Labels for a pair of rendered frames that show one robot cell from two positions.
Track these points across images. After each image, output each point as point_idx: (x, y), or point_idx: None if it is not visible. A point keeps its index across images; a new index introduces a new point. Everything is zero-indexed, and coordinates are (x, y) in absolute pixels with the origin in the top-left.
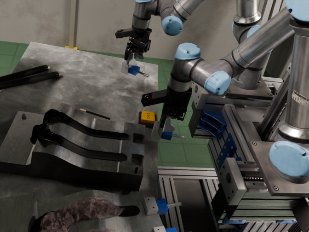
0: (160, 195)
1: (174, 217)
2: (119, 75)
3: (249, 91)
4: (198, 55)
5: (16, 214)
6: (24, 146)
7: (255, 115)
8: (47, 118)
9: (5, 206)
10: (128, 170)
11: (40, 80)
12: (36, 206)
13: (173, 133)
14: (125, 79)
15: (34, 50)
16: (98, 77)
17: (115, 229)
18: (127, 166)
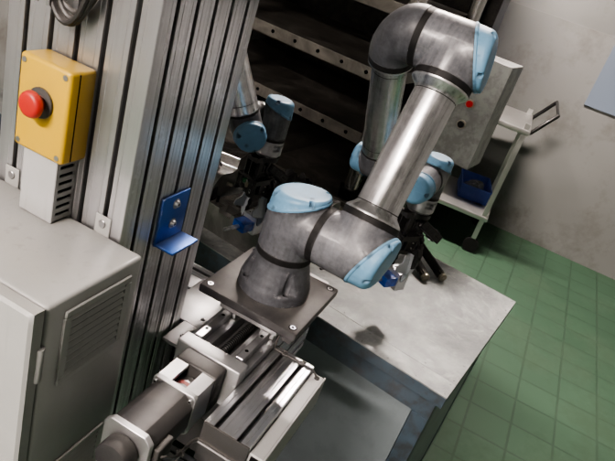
0: None
1: (169, 459)
2: (417, 331)
3: (237, 267)
4: (267, 100)
5: (229, 149)
6: None
7: (197, 302)
8: (312, 180)
9: (240, 150)
10: (222, 199)
11: None
12: (231, 165)
13: (237, 224)
14: (404, 330)
15: (489, 293)
16: (415, 308)
17: None
18: (228, 201)
